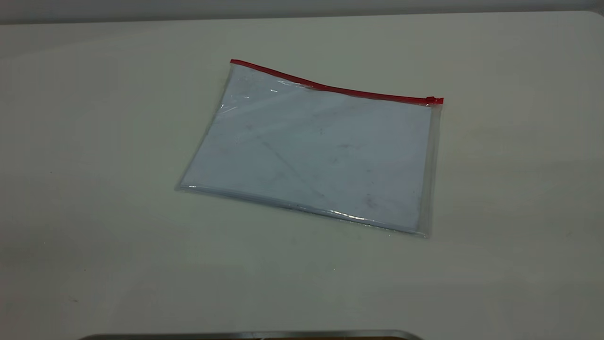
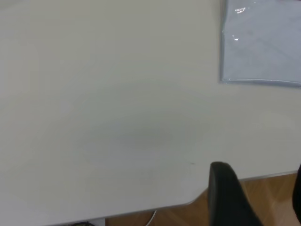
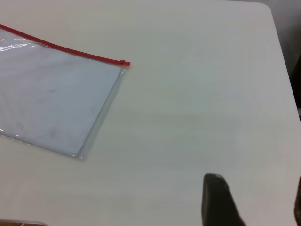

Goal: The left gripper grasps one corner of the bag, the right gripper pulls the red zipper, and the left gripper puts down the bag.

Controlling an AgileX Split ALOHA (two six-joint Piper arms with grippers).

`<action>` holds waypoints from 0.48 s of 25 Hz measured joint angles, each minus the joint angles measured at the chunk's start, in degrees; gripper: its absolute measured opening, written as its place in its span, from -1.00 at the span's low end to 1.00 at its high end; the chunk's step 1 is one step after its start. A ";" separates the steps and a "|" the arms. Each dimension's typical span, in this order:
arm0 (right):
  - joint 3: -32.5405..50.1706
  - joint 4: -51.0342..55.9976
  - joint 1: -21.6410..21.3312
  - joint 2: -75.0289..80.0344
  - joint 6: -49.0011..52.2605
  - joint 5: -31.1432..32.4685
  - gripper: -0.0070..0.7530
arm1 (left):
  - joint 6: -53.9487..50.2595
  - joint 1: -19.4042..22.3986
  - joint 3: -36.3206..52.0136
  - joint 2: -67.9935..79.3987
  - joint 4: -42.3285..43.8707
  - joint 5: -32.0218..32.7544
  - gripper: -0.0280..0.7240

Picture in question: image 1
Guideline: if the clear plastic zip bag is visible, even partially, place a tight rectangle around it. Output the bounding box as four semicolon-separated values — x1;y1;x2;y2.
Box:
175;59;444;238

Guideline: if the white paper stack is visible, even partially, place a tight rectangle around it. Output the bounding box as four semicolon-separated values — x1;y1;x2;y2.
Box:
179;66;433;234

